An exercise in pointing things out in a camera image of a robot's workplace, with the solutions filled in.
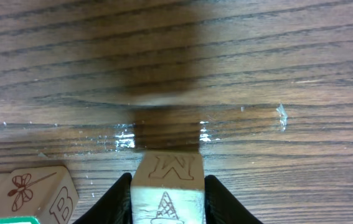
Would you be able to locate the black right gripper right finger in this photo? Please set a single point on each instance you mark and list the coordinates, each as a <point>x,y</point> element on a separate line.
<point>221,207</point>

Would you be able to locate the green number 4 block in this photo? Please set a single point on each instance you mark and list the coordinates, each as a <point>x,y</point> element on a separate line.
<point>38,195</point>

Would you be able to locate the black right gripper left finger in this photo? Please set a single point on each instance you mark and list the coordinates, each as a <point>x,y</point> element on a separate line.
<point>114,207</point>

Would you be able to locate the blue-sided wooden block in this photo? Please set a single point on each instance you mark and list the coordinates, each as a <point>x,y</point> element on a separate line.
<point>168,188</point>

